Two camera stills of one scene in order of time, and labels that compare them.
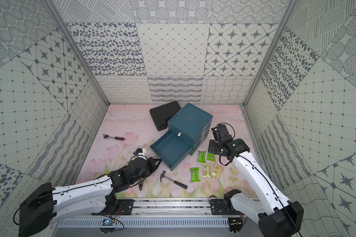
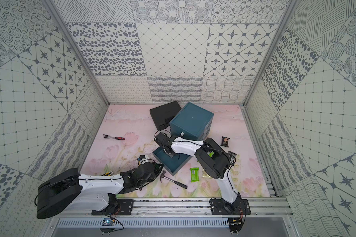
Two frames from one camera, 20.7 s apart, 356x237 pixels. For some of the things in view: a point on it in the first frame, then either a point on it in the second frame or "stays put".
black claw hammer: (162, 176) stays put
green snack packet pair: (211, 157) stays put
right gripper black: (213, 143) → (170, 155)
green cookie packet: (195, 176) stays put
